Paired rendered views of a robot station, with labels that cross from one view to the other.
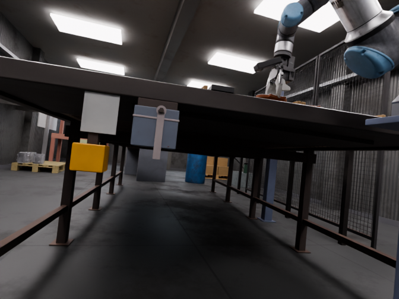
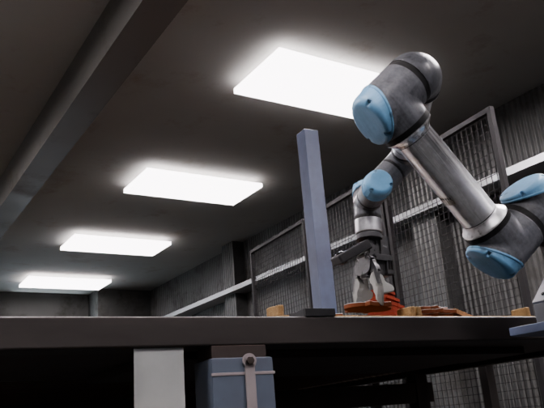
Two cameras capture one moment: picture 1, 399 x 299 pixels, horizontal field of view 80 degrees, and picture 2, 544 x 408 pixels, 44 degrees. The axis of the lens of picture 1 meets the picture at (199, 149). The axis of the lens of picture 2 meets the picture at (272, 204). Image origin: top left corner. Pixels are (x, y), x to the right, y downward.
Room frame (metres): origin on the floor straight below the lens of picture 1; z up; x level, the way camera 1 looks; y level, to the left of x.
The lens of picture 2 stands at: (-0.63, 0.47, 0.69)
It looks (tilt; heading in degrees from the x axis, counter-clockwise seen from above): 18 degrees up; 343
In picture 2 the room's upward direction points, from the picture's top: 5 degrees counter-clockwise
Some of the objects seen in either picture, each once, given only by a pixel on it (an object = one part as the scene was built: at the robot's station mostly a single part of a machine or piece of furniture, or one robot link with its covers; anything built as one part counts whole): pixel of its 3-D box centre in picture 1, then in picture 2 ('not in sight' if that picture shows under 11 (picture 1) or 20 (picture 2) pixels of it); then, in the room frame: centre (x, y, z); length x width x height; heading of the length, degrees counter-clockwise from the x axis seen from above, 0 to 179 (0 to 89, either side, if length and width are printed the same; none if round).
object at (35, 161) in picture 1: (44, 161); not in sight; (5.83, 3.72, 0.20); 1.34 x 0.93 x 0.39; 16
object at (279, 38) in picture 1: (285, 32); (367, 201); (1.03, -0.32, 1.27); 0.09 x 0.08 x 0.11; 169
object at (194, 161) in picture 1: (196, 167); not in sight; (6.48, 0.04, 0.41); 0.54 x 0.54 x 0.82
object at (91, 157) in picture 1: (94, 131); not in sight; (0.72, 0.32, 0.74); 0.09 x 0.08 x 0.24; 101
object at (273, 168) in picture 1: (275, 124); (326, 327); (2.99, -0.91, 1.20); 0.17 x 0.17 x 2.40; 11
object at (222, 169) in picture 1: (213, 167); not in sight; (8.63, -0.56, 0.37); 1.27 x 0.91 x 0.75; 106
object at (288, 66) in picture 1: (282, 69); (372, 257); (1.03, -0.32, 1.11); 0.09 x 0.08 x 0.12; 102
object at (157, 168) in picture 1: (144, 162); not in sight; (6.27, 1.39, 0.39); 1.46 x 0.75 x 0.78; 28
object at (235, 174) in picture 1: (240, 171); not in sight; (6.86, -1.23, 0.40); 0.82 x 0.68 x 0.79; 15
